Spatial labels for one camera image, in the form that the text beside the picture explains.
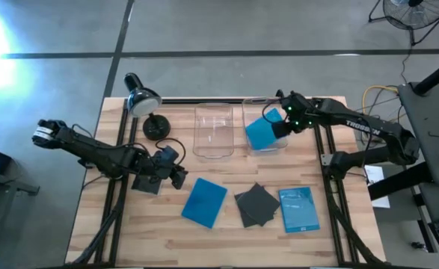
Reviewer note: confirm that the white paper sheet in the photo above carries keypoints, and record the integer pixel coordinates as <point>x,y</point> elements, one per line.
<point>376,173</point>

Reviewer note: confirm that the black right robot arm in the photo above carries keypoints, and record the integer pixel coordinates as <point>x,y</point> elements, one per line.
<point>372,129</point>

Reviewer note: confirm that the black aluminium table frame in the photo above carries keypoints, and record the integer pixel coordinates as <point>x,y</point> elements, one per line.
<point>204,100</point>

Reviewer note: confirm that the black table leg beam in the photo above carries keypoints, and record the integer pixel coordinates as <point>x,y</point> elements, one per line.
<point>398,183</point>

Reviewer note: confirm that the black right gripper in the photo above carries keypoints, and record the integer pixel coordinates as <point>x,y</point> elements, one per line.
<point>303,123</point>

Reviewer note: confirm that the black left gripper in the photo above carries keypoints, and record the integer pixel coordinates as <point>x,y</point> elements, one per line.
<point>150,168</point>

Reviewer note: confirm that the black desk lamp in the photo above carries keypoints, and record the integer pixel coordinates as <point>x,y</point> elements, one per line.
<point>144,101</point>

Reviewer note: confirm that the clear plastic bin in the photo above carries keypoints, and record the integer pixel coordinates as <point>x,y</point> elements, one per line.
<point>213,130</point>
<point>251,108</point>

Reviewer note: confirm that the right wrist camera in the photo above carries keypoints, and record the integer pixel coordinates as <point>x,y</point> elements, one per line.
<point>294,102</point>

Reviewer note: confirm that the grey side table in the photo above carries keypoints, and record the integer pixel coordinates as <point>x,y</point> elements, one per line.
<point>428,142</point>

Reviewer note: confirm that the blue jewel case white logo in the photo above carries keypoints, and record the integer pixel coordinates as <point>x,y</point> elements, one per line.
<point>298,209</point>

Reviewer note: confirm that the black diagonal stand pole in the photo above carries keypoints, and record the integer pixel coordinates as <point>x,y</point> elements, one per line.
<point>436,76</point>

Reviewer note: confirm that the black floor fan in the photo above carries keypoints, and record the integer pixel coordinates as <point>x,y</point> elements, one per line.
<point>415,18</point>

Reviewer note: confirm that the small black clamp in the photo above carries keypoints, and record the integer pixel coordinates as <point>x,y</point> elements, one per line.
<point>279,93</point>

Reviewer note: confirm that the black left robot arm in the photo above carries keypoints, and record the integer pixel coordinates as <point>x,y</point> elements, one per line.
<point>99,155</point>

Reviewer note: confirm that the small black floor object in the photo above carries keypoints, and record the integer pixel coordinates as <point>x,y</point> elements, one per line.
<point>417,246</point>

